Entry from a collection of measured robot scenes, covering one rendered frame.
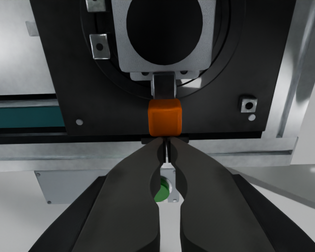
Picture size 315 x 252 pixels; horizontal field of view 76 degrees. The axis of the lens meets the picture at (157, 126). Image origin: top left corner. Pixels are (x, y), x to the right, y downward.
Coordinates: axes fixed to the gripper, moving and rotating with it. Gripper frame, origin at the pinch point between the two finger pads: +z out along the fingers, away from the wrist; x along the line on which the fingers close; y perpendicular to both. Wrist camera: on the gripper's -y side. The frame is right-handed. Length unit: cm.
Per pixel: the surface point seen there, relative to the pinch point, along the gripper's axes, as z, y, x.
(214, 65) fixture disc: 8.4, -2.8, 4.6
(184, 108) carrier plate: 10.3, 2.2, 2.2
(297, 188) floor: 108, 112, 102
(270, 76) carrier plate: 10.3, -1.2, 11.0
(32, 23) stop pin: 10.7, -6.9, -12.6
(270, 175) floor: 107, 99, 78
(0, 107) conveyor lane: 13.0, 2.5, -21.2
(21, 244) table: 22, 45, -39
